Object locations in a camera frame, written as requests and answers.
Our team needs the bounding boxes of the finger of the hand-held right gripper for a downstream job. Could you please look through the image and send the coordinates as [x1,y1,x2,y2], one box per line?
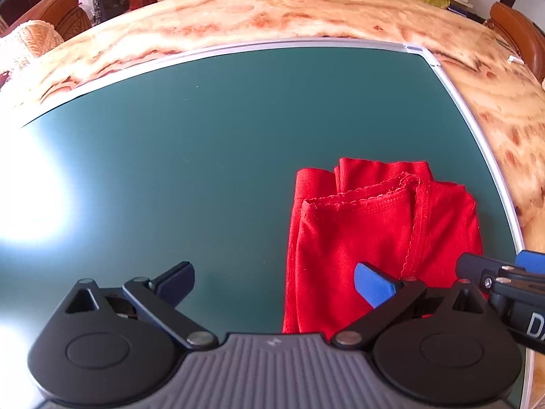
[500,251,545,294]
[455,252,529,303]

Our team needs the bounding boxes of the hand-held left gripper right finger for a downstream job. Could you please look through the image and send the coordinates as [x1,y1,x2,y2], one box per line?
[332,262,486,348]

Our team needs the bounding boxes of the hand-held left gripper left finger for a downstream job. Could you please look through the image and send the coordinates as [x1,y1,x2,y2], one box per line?
[64,261,219,349]

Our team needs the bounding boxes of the red pants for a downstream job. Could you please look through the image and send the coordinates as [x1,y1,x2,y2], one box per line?
[282,157,484,335]

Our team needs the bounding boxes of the brown leather chair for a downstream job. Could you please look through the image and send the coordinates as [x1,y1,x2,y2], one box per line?
[489,2,545,85]

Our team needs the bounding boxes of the beige lace cushion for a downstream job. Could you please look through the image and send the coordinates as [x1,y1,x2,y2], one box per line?
[0,19,64,90]

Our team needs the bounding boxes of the brown leather armchair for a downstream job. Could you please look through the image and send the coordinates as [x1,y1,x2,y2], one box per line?
[0,0,92,41]

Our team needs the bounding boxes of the green board with silver frame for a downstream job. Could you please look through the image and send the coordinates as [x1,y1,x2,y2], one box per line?
[0,39,528,409]

